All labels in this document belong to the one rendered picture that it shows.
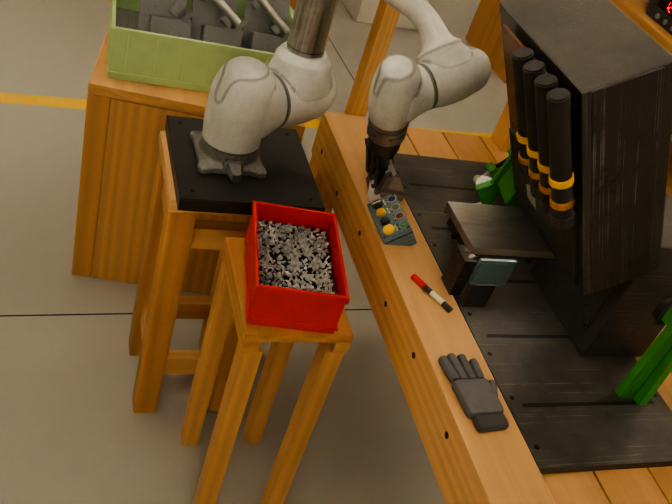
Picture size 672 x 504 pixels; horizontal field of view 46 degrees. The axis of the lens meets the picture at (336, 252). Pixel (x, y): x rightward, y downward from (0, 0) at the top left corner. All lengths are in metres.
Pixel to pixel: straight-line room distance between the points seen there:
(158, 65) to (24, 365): 1.04
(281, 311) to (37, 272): 1.43
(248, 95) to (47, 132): 1.90
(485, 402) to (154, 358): 1.11
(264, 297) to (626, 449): 0.83
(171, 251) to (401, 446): 1.10
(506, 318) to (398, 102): 0.59
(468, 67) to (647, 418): 0.87
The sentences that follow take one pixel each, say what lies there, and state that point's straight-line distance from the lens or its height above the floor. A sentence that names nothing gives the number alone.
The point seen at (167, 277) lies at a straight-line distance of 2.17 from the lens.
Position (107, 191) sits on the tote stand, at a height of 0.40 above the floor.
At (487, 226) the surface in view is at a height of 1.13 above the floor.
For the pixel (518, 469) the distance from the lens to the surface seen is 1.61.
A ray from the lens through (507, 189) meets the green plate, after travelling 1.92.
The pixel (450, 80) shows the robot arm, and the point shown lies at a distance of 1.73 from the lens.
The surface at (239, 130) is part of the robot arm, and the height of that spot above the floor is 1.02.
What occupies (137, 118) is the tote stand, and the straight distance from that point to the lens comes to 2.58.
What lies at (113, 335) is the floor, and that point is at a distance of 2.81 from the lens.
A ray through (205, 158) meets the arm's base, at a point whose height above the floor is 0.91.
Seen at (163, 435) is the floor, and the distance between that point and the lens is 2.56.
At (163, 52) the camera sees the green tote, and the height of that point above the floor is 0.90.
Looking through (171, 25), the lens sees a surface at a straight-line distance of 2.72.
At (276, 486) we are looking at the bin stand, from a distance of 2.28.
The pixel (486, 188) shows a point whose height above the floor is 1.09.
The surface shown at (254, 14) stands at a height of 0.96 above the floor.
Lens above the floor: 2.03
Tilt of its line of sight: 37 degrees down
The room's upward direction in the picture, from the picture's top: 20 degrees clockwise
